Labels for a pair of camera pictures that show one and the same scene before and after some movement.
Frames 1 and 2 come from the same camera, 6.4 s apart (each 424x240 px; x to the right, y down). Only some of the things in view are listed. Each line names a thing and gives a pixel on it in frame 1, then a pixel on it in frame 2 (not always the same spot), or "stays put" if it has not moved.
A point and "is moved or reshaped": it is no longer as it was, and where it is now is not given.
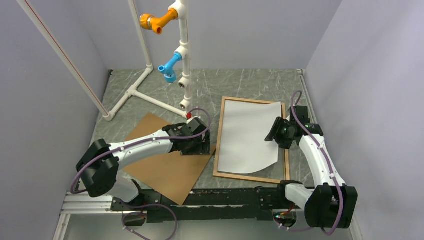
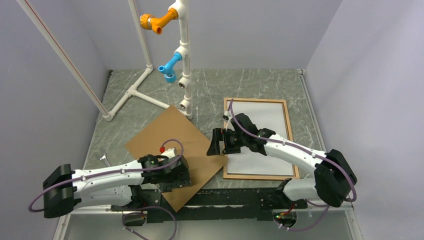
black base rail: x=210 y=205 stays put
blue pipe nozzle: x=167 y=69 stays put
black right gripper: x=271 y=135 -> x=218 y=134
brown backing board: x=171 y=175 is moved or reshaped
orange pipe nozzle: x=149 y=22 stays put
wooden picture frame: x=246 y=177 is moved or reshaped
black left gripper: x=203 y=148 -> x=183 y=179
